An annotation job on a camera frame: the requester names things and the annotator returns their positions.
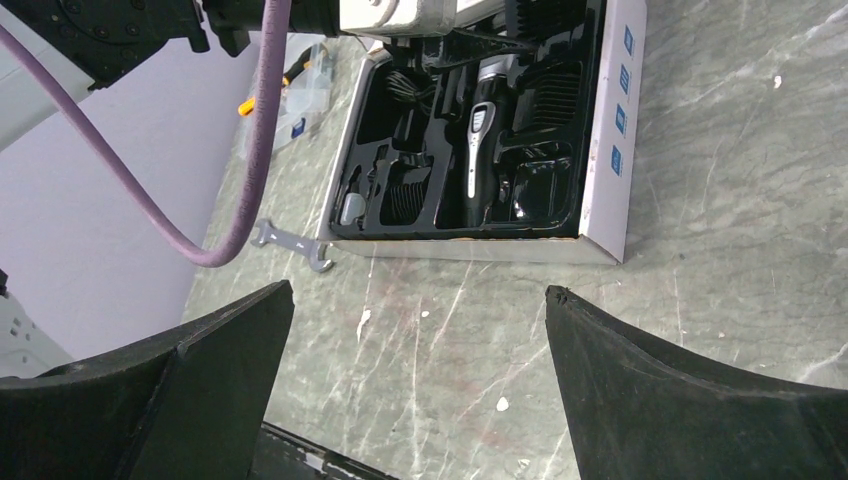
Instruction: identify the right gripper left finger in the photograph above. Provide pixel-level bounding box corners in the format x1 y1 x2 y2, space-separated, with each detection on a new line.
1 281 294 479

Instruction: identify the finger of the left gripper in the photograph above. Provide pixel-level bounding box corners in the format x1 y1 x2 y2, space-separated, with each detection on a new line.
423 30 537 73

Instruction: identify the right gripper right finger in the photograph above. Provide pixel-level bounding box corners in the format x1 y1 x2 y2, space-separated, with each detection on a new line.
546 285 847 479

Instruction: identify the black silver hair clipper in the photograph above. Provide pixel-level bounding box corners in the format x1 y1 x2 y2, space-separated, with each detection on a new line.
463 54 516 227

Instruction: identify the black comb guard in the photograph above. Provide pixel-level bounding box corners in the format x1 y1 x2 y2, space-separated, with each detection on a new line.
380 164 432 226
522 62 582 129
514 0 586 38

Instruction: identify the white hair clipper box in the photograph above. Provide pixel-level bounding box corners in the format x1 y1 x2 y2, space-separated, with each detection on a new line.
317 1 648 265

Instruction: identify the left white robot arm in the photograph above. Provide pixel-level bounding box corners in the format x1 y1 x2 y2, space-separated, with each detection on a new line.
5 1 544 172

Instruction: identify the clear plastic organizer box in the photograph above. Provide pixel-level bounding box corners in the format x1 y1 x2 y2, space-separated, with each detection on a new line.
272 34 334 153

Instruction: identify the small white oil bottle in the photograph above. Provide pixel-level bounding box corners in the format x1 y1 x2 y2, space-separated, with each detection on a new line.
339 192 367 226

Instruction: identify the silver combination wrench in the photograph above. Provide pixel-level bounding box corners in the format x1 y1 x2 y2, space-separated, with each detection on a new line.
251 218 334 273

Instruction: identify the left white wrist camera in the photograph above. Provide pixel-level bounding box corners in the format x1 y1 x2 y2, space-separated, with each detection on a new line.
339 0 505 40

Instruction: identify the black power cord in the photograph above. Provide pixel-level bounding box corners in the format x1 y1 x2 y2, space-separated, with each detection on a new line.
384 69 439 111

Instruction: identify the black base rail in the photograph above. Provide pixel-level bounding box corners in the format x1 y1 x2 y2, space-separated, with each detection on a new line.
247 422 395 480

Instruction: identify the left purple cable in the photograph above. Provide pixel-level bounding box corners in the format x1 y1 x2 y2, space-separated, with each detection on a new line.
0 0 294 270

